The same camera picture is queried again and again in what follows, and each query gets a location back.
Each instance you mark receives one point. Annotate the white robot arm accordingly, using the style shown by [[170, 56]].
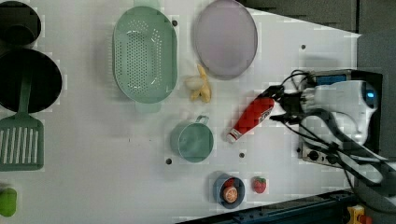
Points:
[[373, 170]]

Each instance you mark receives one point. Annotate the lime green object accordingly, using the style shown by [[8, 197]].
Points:
[[8, 202]]

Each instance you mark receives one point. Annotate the black round pan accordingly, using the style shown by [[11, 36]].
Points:
[[46, 83]]

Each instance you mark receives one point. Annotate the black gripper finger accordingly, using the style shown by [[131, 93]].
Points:
[[286, 119], [274, 92]]

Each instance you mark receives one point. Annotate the toy strawberry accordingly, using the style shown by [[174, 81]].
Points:
[[259, 184]]

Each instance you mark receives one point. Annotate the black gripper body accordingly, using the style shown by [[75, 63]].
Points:
[[291, 103]]

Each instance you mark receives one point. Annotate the lilac round plate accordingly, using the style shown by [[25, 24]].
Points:
[[226, 38]]

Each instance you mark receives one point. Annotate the yellow red toy object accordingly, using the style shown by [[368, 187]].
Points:
[[357, 215]]

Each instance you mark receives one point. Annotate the green perforated colander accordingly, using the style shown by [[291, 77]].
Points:
[[145, 55]]

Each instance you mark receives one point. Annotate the peeled toy banana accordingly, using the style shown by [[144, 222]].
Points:
[[199, 86]]

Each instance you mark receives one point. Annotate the green mug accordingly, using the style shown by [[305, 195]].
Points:
[[192, 141]]

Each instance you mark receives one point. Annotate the silver black toaster oven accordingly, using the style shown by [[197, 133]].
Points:
[[330, 77]]

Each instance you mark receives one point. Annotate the black small pot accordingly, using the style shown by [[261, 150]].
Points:
[[20, 25]]

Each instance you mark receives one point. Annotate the green slotted spatula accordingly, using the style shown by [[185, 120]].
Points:
[[22, 137]]

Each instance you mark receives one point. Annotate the toy orange slice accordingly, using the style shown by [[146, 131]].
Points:
[[230, 194]]

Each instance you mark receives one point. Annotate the dark blue table frame rail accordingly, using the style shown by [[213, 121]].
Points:
[[326, 208]]

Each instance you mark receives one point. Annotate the red ketchup bottle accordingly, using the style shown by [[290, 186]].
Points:
[[255, 113]]

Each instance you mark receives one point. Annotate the blue small bowl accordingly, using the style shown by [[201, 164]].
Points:
[[224, 181]]

